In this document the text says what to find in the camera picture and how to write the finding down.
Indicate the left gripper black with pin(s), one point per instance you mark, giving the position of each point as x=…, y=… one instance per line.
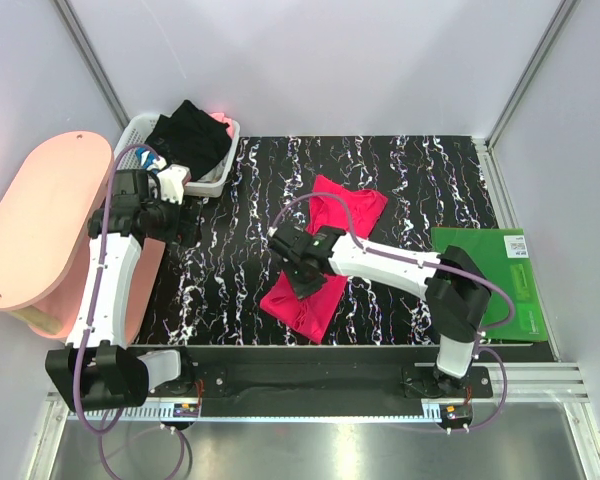
x=181, y=232

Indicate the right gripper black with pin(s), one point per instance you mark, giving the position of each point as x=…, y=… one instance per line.
x=301, y=290

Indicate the pink red t shirt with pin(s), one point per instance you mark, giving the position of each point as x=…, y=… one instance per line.
x=333, y=212

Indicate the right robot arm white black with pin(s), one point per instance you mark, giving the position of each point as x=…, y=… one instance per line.
x=449, y=283

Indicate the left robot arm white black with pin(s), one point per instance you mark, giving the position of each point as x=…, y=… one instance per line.
x=96, y=370

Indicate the blue white garment in basket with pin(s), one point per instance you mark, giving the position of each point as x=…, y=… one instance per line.
x=149, y=160

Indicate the black marble pattern mat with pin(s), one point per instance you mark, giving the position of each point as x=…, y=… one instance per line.
x=210, y=294

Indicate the black t shirt in basket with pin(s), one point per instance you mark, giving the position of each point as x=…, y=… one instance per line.
x=190, y=137

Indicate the white plastic laundry basket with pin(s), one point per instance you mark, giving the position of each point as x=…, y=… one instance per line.
x=211, y=184

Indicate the light pink garment in basket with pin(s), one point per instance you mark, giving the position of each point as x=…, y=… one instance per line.
x=228, y=122

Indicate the pink three tier shelf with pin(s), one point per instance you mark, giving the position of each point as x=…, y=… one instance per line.
x=44, y=252

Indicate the left small controller board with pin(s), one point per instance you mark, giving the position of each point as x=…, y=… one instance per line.
x=186, y=410

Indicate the small controller board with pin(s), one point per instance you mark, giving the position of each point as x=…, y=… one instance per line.
x=186, y=410
x=462, y=413

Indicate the green cutting mat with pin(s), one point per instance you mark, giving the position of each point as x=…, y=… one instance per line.
x=502, y=256

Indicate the right small controller board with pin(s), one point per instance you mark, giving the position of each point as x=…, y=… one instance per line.
x=462, y=413

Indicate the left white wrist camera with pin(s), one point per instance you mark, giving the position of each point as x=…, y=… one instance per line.
x=172, y=182

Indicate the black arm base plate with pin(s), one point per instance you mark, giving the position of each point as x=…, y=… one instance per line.
x=381, y=376

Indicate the left aluminium frame post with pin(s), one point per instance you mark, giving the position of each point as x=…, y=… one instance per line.
x=70, y=19

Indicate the aluminium frame post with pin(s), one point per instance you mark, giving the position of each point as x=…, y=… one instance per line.
x=70, y=19
x=549, y=37

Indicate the white slotted cable duct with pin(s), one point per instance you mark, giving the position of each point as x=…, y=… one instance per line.
x=219, y=412

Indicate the aluminium rail front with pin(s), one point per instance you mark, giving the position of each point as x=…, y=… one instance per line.
x=556, y=382

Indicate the right aluminium frame post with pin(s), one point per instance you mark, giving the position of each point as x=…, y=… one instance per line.
x=549, y=37

